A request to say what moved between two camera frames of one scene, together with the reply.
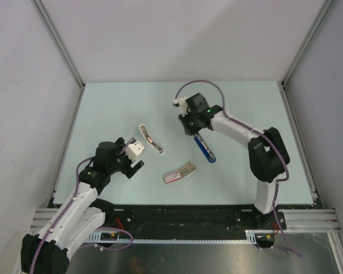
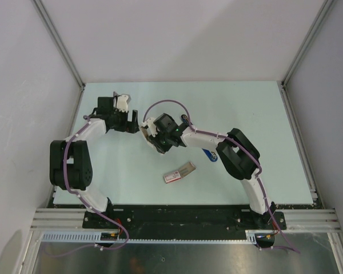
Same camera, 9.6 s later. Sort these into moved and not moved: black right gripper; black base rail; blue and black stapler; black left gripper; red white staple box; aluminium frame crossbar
Moved: black right gripper; black left gripper
Not moved: blue and black stapler; red white staple box; aluminium frame crossbar; black base rail
